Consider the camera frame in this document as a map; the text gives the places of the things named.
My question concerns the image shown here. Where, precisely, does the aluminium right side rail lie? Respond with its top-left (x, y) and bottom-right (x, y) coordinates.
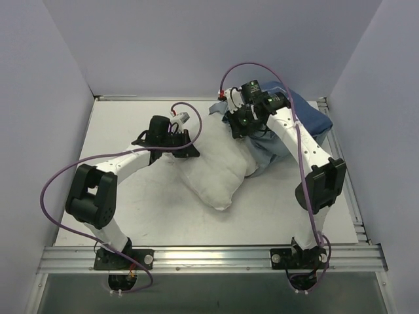
top-left (316, 98), bottom-right (371, 246)

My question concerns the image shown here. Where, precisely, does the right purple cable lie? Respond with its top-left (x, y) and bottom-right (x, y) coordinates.
top-left (219, 62), bottom-right (331, 292)

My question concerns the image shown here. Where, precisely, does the aluminium front rail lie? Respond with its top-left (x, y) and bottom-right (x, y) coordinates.
top-left (38, 245), bottom-right (388, 274)

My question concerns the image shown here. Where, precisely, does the aluminium back rail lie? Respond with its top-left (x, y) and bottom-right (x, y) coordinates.
top-left (93, 94), bottom-right (325, 103)

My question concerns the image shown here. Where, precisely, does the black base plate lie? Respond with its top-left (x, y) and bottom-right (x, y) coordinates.
top-left (270, 247), bottom-right (328, 270)
top-left (93, 248), bottom-right (154, 271)

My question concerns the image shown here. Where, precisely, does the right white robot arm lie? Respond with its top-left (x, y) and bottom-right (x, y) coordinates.
top-left (222, 80), bottom-right (347, 268)

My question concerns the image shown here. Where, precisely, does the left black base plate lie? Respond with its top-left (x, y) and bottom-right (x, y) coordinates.
top-left (93, 248), bottom-right (154, 271)

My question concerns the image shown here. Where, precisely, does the aluminium rail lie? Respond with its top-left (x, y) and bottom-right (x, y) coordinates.
top-left (38, 245), bottom-right (388, 274)
top-left (93, 94), bottom-right (325, 103)
top-left (316, 98), bottom-right (371, 246)

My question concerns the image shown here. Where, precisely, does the white pillow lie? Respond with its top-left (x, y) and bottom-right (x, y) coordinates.
top-left (160, 113), bottom-right (259, 211)

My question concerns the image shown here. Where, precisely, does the purple cable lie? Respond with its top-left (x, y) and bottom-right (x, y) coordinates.
top-left (219, 62), bottom-right (331, 292)
top-left (39, 103), bottom-right (203, 292)

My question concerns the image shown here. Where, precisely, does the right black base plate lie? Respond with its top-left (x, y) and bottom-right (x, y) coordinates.
top-left (270, 247), bottom-right (328, 270)

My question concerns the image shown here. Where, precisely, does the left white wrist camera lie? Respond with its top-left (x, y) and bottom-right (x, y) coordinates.
top-left (170, 112), bottom-right (190, 133)

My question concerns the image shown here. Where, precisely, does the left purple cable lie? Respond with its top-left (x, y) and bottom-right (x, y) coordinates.
top-left (39, 103), bottom-right (203, 292)

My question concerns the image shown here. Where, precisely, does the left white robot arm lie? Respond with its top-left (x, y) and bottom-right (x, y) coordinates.
top-left (65, 113), bottom-right (200, 269)

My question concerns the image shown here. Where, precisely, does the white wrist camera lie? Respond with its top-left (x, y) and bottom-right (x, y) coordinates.
top-left (170, 112), bottom-right (190, 133)
top-left (219, 87), bottom-right (244, 113)

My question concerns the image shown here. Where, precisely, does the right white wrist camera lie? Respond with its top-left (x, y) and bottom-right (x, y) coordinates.
top-left (219, 87), bottom-right (244, 113)

